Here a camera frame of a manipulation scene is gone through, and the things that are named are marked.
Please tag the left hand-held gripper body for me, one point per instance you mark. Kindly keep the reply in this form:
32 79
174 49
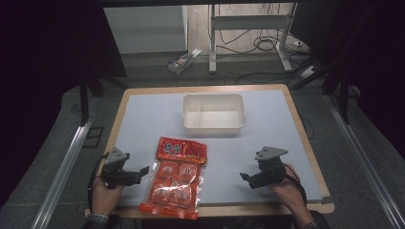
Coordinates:
115 170

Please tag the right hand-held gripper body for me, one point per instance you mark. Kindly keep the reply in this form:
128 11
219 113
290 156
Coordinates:
270 167

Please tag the person's left hand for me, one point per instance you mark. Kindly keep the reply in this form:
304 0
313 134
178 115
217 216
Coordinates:
105 197

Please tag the person's right hand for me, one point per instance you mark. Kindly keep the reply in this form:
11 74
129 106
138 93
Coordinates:
288 191

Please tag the pale grey table mat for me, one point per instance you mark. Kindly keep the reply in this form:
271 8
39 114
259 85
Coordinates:
242 149

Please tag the red snack bag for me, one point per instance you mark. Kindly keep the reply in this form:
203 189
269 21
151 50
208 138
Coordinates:
176 178

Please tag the white plastic box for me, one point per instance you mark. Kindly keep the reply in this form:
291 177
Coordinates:
212 114

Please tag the black stand leg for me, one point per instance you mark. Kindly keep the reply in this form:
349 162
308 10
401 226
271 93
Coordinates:
84 101

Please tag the white power strip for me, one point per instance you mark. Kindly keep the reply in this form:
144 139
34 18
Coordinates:
307 72

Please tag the small printed carton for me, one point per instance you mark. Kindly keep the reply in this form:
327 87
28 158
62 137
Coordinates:
184 60

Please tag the white board panel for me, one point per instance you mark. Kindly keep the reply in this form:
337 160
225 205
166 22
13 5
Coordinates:
144 29

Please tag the white metal stand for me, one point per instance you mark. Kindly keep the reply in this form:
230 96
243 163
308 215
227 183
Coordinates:
248 23

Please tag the black square floor frame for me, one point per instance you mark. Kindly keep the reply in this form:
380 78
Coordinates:
93 137

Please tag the aluminium floor rail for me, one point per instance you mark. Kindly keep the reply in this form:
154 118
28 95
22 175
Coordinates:
63 171
363 152

